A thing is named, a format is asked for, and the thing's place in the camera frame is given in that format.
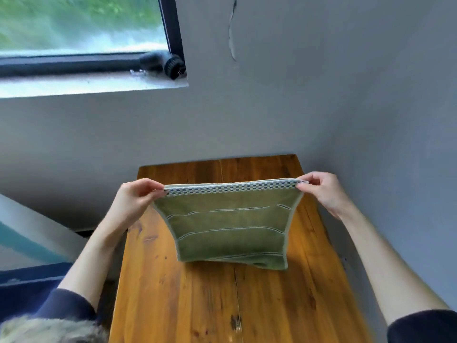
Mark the person's left hand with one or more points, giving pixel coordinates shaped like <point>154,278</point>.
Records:
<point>128,205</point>

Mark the person's right hand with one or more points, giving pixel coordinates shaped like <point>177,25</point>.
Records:
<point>328,194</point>

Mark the person's right thumb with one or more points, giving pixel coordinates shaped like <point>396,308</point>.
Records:
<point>306,191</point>

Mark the person's left thumb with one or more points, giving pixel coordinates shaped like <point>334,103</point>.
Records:
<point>156,195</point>

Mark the green striped towel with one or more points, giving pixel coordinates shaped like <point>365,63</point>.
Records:
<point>232,225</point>

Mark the person's right forearm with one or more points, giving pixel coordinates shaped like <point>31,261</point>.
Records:
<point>383,262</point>

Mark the person's left forearm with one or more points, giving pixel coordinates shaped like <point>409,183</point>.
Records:
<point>93,258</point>

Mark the white window sill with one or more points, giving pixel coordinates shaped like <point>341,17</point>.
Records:
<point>89,84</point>

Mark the black ribbed knob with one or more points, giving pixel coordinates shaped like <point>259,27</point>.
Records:
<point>174,66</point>

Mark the white and teal panel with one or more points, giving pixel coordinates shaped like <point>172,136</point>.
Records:
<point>32,235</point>

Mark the dark navy sleeve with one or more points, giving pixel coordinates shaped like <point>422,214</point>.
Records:
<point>423,326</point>
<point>66,305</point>

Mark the dark blue bedding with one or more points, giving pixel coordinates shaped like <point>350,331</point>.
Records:
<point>25,289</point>

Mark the grey fur trim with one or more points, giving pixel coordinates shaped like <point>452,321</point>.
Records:
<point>50,331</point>

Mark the black window frame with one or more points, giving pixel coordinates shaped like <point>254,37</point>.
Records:
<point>107,62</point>

